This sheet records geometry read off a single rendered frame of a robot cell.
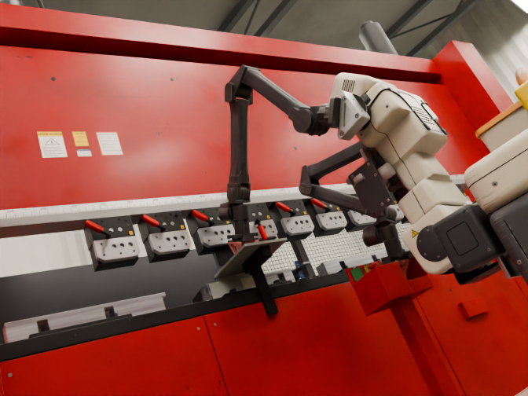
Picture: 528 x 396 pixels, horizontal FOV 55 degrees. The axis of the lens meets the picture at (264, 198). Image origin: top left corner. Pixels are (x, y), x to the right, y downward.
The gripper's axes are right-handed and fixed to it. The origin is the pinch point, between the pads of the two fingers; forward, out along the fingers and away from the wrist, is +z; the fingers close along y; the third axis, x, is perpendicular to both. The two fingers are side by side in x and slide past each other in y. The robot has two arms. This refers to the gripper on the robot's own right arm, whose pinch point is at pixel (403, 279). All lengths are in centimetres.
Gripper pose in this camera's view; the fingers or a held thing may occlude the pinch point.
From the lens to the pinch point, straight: 189.3
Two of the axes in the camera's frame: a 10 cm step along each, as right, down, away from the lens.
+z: 2.4, 9.5, -2.0
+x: -8.8, 1.3, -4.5
